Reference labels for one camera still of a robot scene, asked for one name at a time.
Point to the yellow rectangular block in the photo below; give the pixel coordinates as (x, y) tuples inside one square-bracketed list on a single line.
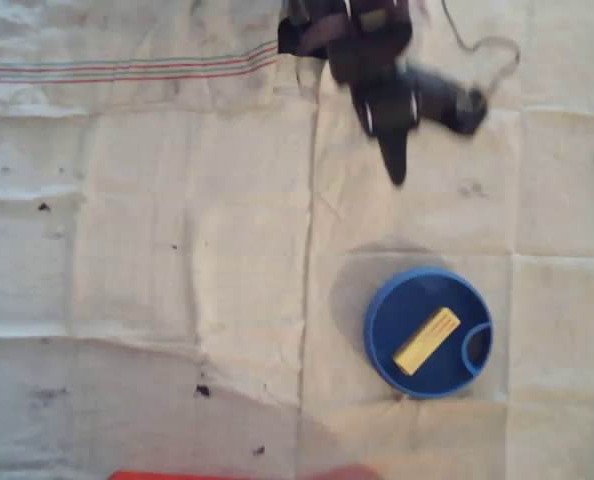
[(427, 340)]

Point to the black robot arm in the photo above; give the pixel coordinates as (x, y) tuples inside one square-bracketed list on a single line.
[(362, 40)]

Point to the blue round bowl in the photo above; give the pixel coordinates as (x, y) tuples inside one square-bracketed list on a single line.
[(387, 320)]

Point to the white cloth with stripes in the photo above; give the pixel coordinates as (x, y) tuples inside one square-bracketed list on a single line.
[(127, 200)]

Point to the red flat object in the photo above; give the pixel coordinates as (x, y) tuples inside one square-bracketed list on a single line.
[(202, 476)]

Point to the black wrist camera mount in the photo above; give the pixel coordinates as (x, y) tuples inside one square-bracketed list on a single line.
[(452, 105)]

